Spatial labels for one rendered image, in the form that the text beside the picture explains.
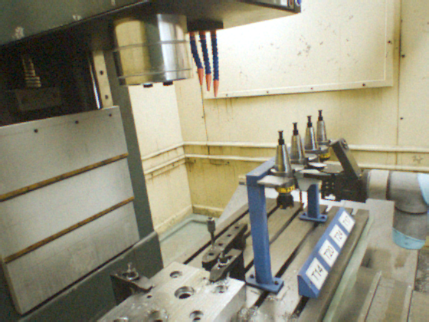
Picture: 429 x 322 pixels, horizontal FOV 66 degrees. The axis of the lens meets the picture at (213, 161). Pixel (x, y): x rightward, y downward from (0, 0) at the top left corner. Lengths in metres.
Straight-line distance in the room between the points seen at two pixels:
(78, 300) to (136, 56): 0.86
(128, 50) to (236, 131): 1.23
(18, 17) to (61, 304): 0.83
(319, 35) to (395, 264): 0.98
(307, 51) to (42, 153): 1.16
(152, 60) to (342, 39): 1.06
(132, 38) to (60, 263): 0.74
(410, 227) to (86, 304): 1.01
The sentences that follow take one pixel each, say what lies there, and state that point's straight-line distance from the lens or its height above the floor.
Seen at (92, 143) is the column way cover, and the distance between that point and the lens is 1.13.
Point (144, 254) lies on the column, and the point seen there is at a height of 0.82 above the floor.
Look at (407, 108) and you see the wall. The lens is 1.55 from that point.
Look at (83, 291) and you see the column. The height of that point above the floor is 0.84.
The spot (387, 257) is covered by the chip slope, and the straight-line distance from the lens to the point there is 1.47.
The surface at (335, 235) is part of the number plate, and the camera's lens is 1.14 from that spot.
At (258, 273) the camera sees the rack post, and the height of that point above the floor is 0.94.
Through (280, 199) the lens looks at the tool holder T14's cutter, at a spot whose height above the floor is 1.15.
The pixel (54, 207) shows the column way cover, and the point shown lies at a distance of 1.09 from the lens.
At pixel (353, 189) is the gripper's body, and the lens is 0.95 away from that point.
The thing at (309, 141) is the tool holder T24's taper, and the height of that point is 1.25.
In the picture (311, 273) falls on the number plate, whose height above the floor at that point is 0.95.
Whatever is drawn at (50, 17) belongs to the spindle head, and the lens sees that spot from 0.77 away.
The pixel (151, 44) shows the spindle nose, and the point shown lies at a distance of 0.65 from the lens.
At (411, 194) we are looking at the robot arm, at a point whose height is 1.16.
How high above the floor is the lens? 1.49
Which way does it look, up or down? 15 degrees down
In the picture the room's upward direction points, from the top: 7 degrees counter-clockwise
